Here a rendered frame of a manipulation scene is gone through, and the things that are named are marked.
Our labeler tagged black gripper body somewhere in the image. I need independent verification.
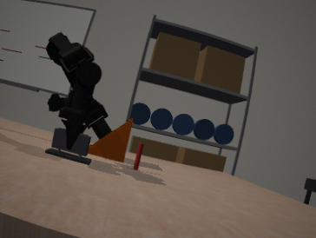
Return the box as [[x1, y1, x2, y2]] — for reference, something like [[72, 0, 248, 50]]
[[58, 87, 94, 124]]

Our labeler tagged red peg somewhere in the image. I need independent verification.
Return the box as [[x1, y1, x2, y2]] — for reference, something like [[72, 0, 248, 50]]
[[134, 143, 144, 170]]

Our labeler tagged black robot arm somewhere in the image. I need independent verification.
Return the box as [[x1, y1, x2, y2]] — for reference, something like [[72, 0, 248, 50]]
[[46, 32, 112, 140]]

